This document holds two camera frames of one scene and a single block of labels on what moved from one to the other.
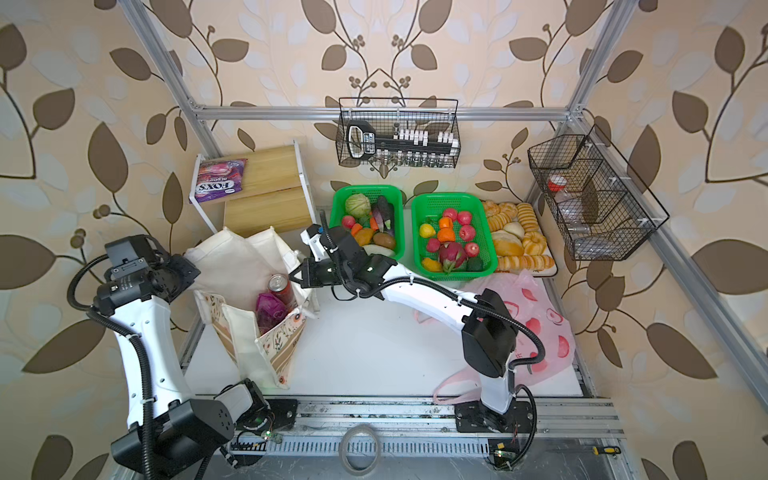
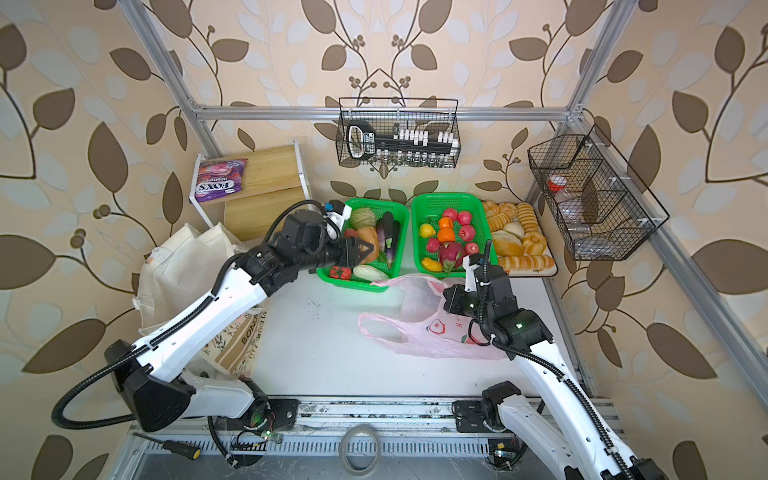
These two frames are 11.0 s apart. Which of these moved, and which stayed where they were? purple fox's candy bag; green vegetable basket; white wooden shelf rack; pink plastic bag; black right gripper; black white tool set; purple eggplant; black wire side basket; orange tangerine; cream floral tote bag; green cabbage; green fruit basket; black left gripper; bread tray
Moved: purple eggplant; black right gripper; green vegetable basket; black left gripper; cream floral tote bag; pink plastic bag; green cabbage
Stayed: black wire side basket; orange tangerine; bread tray; purple fox's candy bag; white wooden shelf rack; black white tool set; green fruit basket
